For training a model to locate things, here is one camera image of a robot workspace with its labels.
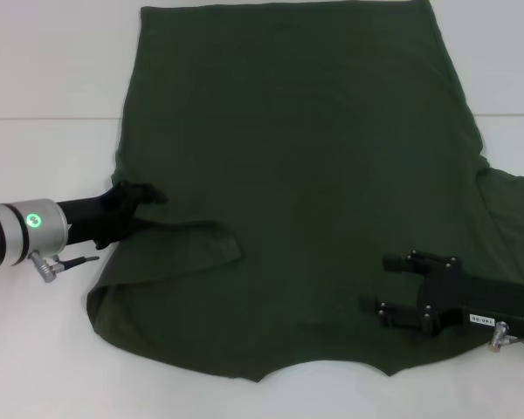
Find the silver left connector plug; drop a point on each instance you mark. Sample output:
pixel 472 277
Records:
pixel 43 266

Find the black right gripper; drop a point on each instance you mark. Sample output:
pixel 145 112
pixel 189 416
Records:
pixel 454 297

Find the silver connector plug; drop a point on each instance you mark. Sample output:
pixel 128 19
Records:
pixel 498 337
pixel 43 266

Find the dark green t-shirt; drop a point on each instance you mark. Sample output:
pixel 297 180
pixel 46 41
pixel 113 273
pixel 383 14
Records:
pixel 288 131

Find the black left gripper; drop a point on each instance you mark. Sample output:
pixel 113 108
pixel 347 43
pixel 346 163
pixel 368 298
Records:
pixel 100 218

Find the silver right connector plug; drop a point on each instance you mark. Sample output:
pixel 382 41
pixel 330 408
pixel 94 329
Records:
pixel 498 337

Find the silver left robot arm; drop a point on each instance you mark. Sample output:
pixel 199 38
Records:
pixel 8 231

